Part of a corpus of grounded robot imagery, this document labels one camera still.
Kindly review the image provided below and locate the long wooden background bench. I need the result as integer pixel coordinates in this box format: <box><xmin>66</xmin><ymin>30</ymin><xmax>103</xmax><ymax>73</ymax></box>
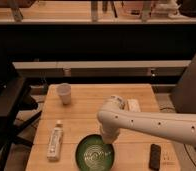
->
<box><xmin>14</xmin><ymin>60</ymin><xmax>190</xmax><ymax>78</ymax></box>

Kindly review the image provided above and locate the dark chair back right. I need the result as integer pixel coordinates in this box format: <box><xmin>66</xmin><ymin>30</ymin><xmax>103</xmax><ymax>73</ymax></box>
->
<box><xmin>170</xmin><ymin>54</ymin><xmax>196</xmax><ymax>113</ymax></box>

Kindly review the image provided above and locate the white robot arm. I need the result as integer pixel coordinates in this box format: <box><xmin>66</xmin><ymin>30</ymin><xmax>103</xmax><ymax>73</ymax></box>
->
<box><xmin>97</xmin><ymin>95</ymin><xmax>196</xmax><ymax>148</ymax></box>

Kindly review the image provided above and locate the black remote control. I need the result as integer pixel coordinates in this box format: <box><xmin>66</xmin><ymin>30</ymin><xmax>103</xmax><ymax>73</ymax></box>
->
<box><xmin>149</xmin><ymin>144</ymin><xmax>161</xmax><ymax>171</ymax></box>

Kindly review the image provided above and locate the green ceramic bowl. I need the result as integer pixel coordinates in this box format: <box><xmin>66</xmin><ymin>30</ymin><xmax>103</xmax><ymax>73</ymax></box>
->
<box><xmin>75</xmin><ymin>134</ymin><xmax>115</xmax><ymax>171</ymax></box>

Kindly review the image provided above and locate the white paper cup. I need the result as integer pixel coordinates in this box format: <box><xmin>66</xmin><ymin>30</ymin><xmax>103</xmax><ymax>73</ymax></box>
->
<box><xmin>56</xmin><ymin>83</ymin><xmax>71</xmax><ymax>105</ymax></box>

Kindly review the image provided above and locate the black office chair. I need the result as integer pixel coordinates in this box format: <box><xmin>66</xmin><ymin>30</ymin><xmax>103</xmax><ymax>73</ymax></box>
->
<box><xmin>0</xmin><ymin>62</ymin><xmax>41</xmax><ymax>171</ymax></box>

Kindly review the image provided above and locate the white rectangular box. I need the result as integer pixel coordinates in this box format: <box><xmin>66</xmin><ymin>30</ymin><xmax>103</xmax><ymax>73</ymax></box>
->
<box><xmin>127</xmin><ymin>99</ymin><xmax>140</xmax><ymax>112</ymax></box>

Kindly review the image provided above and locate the clear plastic bottle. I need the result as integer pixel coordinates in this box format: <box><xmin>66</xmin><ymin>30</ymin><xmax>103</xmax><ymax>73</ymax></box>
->
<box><xmin>47</xmin><ymin>120</ymin><xmax>63</xmax><ymax>161</ymax></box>

